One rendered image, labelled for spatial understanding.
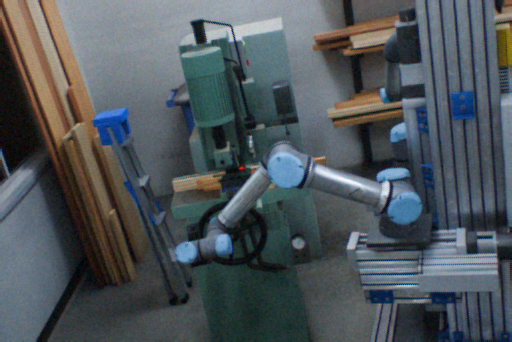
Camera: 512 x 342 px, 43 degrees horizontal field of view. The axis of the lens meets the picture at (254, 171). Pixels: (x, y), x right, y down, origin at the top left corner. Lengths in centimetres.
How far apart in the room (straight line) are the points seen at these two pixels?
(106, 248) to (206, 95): 171
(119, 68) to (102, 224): 153
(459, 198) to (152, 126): 326
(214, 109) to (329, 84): 250
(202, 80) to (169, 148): 267
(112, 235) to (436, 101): 242
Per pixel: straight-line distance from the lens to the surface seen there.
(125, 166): 360
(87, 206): 414
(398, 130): 283
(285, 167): 214
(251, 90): 301
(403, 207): 224
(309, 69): 514
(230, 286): 300
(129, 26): 519
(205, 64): 273
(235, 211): 237
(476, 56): 239
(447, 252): 246
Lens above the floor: 195
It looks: 20 degrees down
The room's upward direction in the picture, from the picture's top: 11 degrees counter-clockwise
